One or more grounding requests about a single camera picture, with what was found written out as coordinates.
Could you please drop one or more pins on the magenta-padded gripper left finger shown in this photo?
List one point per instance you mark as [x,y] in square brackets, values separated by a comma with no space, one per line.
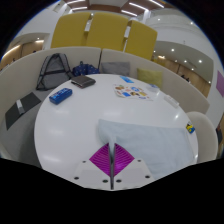
[101,160]

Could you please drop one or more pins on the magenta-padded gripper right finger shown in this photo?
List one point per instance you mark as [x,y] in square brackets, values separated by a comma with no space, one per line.
[123,159]

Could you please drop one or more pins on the light blue towel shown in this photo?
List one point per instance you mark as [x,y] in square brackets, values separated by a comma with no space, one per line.
[153,143]

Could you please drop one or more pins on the colourful sticker sheet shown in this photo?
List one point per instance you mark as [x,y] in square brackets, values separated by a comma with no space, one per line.
[132,92]

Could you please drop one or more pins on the small yellow-blue toy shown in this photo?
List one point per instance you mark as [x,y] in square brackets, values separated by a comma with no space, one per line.
[190,128]

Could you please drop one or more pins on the small white box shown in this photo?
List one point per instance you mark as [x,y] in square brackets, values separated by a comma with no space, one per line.
[171,101]

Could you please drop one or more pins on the blue card box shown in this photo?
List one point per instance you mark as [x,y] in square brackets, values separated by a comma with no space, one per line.
[60,96]

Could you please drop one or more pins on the small blue-white packet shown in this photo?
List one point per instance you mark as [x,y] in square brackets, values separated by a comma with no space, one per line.
[153,88]

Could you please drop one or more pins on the blue card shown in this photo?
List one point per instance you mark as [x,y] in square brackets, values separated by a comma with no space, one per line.
[126,79]

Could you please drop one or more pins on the black wallet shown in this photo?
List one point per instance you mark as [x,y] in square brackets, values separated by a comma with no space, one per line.
[83,81]

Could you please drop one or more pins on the white armchair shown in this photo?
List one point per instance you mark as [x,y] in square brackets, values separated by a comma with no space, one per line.
[205,136]

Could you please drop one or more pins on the grey cushion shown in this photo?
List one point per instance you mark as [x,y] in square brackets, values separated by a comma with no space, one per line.
[115,68]

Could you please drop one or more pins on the navy blue bag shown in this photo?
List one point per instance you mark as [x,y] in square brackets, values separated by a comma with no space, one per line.
[85,69]

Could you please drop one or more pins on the black laptop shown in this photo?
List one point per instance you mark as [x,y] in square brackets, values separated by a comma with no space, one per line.
[23,108]

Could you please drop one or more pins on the grey backpack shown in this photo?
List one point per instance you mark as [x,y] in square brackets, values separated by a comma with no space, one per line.
[53,71]

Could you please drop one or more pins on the curved beige sofa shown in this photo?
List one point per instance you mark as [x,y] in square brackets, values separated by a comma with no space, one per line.
[20,76]

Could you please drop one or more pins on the yellow acoustic panel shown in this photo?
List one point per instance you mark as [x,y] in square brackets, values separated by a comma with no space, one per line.
[106,31]
[141,40]
[70,30]

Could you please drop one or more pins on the ceiling lights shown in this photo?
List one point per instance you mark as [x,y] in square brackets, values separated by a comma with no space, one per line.
[136,6]

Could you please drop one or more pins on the purple wall panel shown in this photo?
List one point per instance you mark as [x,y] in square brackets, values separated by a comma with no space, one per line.
[220,83]

